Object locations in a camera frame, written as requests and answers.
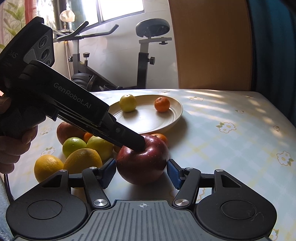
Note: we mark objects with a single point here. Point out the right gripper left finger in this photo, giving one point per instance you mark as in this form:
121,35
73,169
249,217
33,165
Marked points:
96,180

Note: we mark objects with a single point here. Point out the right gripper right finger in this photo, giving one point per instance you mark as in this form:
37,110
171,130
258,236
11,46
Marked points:
186,181

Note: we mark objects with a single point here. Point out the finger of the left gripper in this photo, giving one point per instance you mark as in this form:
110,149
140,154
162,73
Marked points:
124,136

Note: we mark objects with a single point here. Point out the large dark red apple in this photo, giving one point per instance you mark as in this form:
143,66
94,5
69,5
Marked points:
141,168

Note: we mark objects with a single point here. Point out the orange tangerine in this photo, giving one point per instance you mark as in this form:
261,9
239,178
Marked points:
162,137

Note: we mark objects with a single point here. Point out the person's left hand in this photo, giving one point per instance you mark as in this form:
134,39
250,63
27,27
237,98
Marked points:
12,149

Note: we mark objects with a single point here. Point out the yellow-green citrus fruit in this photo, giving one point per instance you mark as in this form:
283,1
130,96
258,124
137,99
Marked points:
102,147

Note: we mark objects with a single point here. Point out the small tangerine in pile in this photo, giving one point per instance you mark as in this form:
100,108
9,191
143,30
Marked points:
87,136

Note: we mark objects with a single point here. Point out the large yellow orange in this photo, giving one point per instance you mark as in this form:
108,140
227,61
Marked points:
82,159

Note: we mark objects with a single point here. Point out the yellow-green lemon on plate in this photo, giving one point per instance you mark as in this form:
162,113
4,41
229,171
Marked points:
128,103

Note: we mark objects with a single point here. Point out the cream round plate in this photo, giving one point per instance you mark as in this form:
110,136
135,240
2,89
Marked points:
145,119

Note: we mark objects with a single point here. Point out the green lime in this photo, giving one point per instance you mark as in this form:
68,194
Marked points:
71,145

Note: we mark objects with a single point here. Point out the red apple in pile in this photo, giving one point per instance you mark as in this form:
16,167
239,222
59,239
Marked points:
66,130

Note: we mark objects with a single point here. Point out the yellow orange at edge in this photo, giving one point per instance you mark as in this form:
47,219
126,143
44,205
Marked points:
45,166

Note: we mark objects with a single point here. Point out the small tangerine on plate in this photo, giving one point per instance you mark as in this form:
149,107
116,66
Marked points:
162,104

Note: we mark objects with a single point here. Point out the green potted plant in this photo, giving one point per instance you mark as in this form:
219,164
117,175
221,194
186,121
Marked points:
12,20

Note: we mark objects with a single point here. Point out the white cloth ball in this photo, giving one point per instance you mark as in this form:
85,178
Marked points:
67,16

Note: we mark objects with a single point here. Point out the red patterned curtain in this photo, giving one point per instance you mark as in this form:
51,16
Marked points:
30,10

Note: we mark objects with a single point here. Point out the black exercise bike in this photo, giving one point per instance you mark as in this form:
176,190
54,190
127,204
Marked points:
114,59

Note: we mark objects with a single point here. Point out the wooden headboard panel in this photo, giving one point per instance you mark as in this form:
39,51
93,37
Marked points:
213,44

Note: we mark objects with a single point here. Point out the dark teal curtain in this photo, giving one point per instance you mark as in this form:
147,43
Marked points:
273,41

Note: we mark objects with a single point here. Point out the window with dark frame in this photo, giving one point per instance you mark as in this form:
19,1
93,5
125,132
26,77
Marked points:
95,12

